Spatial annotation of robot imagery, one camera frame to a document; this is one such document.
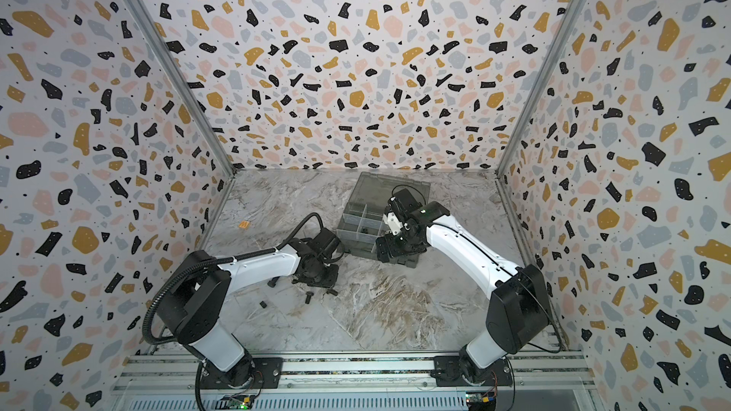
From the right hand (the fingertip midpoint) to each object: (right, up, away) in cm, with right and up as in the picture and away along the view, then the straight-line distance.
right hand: (386, 248), depth 81 cm
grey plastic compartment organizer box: (-8, +6, +19) cm, 22 cm away
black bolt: (-17, -14, +7) cm, 23 cm away
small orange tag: (-52, +5, +22) cm, 56 cm away
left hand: (-16, -11, +7) cm, 21 cm away
